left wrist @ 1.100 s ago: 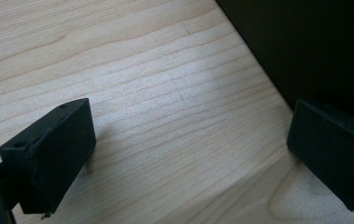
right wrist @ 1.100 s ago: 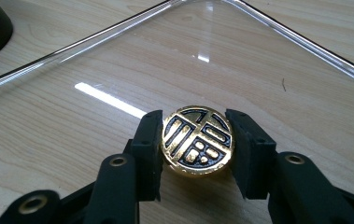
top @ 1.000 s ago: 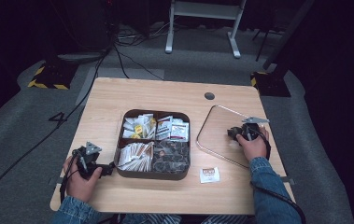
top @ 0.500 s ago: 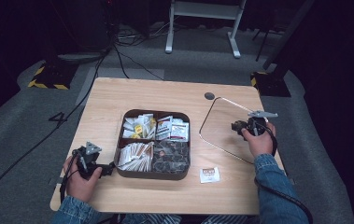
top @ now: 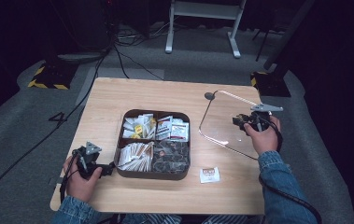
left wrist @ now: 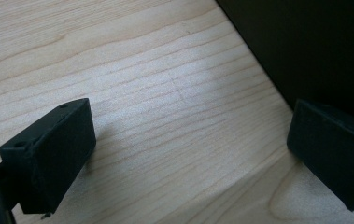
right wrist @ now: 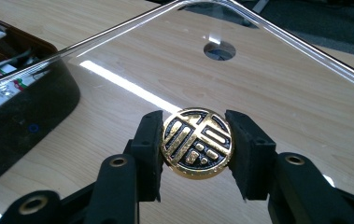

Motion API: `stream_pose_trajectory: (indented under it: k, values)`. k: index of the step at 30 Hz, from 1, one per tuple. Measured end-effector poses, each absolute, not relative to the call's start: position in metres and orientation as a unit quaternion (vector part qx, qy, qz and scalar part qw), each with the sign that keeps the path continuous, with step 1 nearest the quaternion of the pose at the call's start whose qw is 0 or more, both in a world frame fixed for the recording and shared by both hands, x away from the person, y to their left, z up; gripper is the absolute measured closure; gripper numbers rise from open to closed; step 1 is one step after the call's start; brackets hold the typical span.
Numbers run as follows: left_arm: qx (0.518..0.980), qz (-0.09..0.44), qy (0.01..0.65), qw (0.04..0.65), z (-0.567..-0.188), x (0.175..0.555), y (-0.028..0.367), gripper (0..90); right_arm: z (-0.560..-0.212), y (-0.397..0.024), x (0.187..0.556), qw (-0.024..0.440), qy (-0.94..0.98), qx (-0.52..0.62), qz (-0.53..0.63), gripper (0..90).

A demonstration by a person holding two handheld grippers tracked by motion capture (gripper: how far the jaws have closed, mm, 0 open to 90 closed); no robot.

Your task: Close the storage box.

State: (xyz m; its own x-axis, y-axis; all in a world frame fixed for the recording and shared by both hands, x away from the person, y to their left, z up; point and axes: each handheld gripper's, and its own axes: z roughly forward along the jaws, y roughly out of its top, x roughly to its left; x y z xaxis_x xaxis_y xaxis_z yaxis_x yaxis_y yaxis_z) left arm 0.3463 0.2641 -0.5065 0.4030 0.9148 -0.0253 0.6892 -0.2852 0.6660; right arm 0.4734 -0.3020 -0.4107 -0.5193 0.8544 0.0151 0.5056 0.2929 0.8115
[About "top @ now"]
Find pile of dark packets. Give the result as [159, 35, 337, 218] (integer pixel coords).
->
[151, 140, 191, 174]

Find grey round stand base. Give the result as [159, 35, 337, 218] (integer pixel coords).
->
[57, 50, 107, 65]

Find transparent tray lid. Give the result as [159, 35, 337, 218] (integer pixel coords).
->
[198, 90, 276, 161]

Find long black floor cable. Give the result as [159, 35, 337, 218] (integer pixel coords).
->
[0, 46, 117, 217]

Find person's left hand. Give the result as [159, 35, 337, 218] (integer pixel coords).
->
[63, 156, 104, 203]

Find black yellow striped base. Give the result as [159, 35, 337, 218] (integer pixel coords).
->
[27, 63, 74, 91]

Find pile of white yellow packets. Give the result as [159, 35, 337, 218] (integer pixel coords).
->
[121, 113, 157, 140]

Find brown compartment tray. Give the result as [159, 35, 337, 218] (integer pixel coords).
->
[114, 108, 192, 182]

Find black stand base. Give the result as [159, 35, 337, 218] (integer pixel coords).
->
[249, 70, 292, 98]

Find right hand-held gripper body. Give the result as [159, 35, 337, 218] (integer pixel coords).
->
[245, 103, 284, 133]

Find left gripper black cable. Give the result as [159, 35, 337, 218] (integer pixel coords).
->
[59, 148, 84, 203]

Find pile of white brown stick packets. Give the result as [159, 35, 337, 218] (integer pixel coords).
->
[117, 141, 155, 173]

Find person's striped trouser legs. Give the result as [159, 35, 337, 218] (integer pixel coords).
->
[120, 213, 262, 224]

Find person's right hand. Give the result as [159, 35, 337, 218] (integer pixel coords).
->
[243, 116, 282, 156]

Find white metal stand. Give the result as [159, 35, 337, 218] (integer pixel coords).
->
[164, 0, 248, 60]

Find pile of white red packets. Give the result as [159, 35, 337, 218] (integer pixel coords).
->
[155, 115, 191, 143]

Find thin black floor cable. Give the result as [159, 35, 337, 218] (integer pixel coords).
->
[114, 46, 164, 81]

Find bundle of floor cables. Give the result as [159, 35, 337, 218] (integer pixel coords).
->
[115, 18, 174, 48]

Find black slanted pole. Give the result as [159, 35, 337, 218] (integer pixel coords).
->
[262, 0, 317, 71]

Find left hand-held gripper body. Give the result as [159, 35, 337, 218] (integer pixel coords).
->
[71, 141, 105, 180]

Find single white red sachet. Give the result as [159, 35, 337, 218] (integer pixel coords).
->
[199, 166, 221, 185]

